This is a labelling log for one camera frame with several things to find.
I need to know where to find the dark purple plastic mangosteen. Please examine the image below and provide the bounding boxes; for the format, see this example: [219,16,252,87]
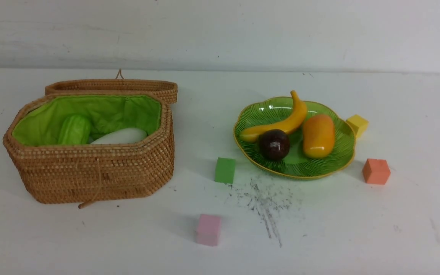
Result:
[258,129,291,161]

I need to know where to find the yellow plastic banana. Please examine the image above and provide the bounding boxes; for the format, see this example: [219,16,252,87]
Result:
[239,90,308,143]

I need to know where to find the white radish with leaves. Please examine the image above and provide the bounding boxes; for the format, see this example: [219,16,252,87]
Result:
[90,128,148,144]

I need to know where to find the orange yellow plastic mango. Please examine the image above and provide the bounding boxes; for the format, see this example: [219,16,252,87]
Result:
[302,114,335,159]

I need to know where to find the green plastic cucumber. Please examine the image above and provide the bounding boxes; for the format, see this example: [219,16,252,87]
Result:
[57,115,92,146]

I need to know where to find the green foam cube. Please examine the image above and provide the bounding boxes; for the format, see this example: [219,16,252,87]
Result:
[214,158,236,185]

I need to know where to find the green glass leaf plate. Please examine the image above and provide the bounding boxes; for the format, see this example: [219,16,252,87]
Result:
[233,96,356,181]

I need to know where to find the pink foam cube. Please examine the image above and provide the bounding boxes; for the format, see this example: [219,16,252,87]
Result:
[195,214,222,247]

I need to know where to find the yellow foam cube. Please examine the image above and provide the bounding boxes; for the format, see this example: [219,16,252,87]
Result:
[346,114,369,139]

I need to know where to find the orange foam cube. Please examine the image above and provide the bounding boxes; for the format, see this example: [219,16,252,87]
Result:
[362,159,391,185]

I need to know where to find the woven wicker basket green lining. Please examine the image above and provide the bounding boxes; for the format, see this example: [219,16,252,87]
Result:
[2,73,178,208]

